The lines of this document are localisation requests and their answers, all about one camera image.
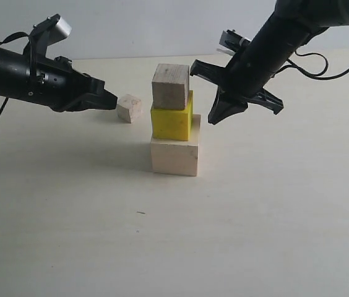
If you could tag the large wooden cube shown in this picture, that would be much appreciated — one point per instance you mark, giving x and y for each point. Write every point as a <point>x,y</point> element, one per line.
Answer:
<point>177,157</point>

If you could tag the yellow cube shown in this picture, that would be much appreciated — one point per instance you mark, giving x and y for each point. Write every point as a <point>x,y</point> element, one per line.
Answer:
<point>173,124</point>

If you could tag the small wooden cube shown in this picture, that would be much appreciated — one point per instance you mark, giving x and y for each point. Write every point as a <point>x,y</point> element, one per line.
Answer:
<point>129,108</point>

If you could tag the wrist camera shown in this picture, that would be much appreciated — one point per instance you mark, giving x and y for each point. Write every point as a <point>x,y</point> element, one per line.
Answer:
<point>232,43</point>
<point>48,32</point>

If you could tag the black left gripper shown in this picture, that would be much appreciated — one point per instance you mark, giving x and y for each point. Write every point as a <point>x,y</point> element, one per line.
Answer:
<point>55,84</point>

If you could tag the medium wooden cube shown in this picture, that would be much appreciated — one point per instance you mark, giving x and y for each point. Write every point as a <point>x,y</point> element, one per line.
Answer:
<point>170,86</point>

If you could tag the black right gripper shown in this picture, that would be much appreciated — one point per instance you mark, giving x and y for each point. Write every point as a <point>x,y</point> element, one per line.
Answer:
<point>239,83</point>

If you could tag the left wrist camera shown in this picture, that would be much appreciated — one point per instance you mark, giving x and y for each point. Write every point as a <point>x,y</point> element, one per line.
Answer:
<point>48,32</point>

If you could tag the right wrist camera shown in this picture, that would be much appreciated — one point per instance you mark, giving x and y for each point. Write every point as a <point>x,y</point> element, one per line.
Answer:
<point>232,43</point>

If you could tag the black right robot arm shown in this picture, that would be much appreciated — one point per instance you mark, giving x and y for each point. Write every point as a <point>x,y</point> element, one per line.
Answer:
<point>292,25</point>

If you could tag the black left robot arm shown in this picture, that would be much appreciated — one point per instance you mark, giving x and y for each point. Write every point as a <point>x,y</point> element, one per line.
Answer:
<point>12,74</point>

